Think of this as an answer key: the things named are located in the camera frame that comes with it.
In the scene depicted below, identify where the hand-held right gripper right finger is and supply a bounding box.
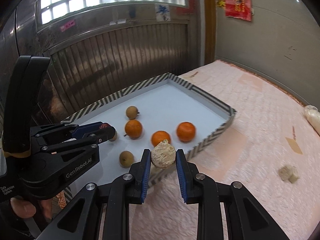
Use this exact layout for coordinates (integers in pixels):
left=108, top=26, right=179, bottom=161
left=175, top=149, right=289, bottom=240

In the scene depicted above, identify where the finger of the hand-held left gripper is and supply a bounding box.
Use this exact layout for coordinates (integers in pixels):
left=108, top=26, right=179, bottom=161
left=61, top=121, right=112, bottom=138
left=82, top=127, right=117, bottom=146

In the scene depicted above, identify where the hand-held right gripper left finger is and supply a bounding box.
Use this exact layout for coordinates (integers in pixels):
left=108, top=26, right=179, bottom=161
left=41, top=149, right=152, bottom=240

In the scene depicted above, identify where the large orange with stem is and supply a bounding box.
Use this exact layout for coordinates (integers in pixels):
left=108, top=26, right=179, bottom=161
left=124, top=119, right=143, bottom=139

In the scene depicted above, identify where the beige crumbly lump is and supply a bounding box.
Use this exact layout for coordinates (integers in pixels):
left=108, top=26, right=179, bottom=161
left=151, top=140, right=177, bottom=170

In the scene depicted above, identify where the small orange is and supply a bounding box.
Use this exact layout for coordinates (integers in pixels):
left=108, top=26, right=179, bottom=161
left=151, top=130, right=172, bottom=147
left=176, top=121, right=196, bottom=143

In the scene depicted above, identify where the striped rim white tray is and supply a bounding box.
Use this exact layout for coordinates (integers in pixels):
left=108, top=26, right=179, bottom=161
left=60, top=72, right=237, bottom=189

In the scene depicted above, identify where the person's left hand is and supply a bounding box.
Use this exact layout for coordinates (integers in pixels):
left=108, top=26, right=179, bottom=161
left=10, top=197, right=37, bottom=219

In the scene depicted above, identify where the metal shutter door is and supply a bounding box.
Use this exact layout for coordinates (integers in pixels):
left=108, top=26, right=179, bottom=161
left=0, top=0, right=206, bottom=140

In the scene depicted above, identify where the pink quilted bedspread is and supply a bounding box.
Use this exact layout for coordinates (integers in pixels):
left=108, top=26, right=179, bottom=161
left=60, top=60, right=320, bottom=240

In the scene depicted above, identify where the pale peel piece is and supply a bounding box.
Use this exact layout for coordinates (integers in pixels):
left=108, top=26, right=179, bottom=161
left=289, top=167, right=299, bottom=184
left=279, top=165, right=292, bottom=182

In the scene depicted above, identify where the pink sticker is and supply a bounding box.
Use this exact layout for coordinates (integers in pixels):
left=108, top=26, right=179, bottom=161
left=60, top=21, right=76, bottom=32

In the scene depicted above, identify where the tan paper scrap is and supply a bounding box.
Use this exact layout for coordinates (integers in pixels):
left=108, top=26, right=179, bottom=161
left=285, top=137, right=303, bottom=155

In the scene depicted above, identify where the blue and white paper sticker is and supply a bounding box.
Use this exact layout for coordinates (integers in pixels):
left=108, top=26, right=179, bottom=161
left=155, top=4, right=171, bottom=22

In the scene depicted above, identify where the white plastic bag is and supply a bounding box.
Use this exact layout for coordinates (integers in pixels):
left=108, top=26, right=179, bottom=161
left=303, top=105, right=320, bottom=133

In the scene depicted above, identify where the wooden door frame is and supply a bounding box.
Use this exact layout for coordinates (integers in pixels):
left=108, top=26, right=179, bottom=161
left=202, top=0, right=217, bottom=67

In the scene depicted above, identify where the red wall poster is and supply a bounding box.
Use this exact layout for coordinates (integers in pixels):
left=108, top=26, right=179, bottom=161
left=217, top=0, right=253, bottom=22

